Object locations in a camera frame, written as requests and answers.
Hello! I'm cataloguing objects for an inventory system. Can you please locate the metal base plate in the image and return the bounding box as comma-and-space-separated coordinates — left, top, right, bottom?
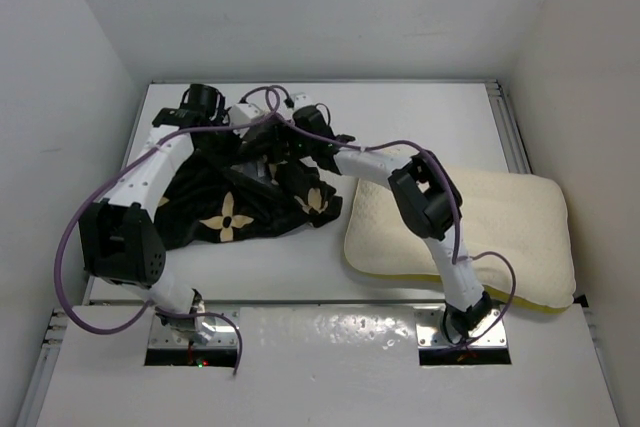
414, 305, 510, 349
148, 308, 239, 350

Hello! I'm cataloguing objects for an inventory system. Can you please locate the purple cable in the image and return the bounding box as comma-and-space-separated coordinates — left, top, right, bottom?
53, 84, 281, 377
264, 84, 517, 349

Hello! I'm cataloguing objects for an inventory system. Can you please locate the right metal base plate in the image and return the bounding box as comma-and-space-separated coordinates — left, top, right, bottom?
414, 305, 510, 349

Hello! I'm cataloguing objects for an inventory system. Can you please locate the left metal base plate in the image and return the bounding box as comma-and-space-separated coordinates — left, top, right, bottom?
148, 308, 239, 350

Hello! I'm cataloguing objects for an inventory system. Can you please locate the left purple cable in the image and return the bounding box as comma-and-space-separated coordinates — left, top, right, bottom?
53, 84, 281, 377

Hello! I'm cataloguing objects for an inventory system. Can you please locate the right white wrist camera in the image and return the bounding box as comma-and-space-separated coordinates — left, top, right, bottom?
292, 93, 311, 109

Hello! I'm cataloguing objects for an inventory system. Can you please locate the black floral pillowcase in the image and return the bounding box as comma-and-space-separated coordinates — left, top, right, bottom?
154, 123, 343, 250

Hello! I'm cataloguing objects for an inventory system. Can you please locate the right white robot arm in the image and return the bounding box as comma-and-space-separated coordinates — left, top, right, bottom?
288, 106, 493, 345

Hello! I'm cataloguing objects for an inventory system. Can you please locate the cream foam pillow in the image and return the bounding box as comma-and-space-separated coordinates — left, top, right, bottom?
344, 165, 576, 314

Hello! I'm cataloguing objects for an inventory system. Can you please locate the white front cover board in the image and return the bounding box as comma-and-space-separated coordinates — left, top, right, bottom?
38, 306, 618, 426

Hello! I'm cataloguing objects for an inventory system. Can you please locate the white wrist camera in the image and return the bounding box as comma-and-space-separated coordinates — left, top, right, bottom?
228, 103, 266, 129
292, 93, 311, 109

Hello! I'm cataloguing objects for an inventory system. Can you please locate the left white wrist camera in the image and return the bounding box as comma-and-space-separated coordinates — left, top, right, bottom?
228, 103, 266, 129

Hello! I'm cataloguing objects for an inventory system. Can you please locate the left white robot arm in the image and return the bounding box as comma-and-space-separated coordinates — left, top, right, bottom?
79, 84, 293, 345

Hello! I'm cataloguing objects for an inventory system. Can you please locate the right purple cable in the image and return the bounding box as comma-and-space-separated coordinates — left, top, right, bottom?
264, 84, 517, 349

